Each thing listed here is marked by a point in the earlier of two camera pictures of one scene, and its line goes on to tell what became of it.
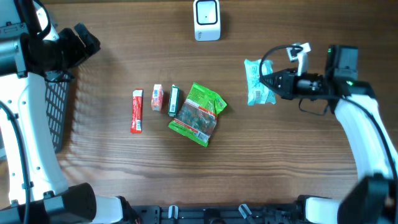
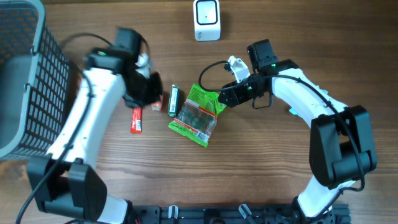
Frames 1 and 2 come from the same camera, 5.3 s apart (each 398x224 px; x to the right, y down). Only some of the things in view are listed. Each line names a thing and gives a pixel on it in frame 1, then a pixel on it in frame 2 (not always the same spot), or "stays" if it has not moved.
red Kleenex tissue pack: x=157 y=101 stays
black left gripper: x=80 y=51 -> x=157 y=89
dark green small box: x=173 y=101 stays
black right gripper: x=287 y=88 -> x=232 y=90
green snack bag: x=196 y=117 stays
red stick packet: x=136 y=124 stays
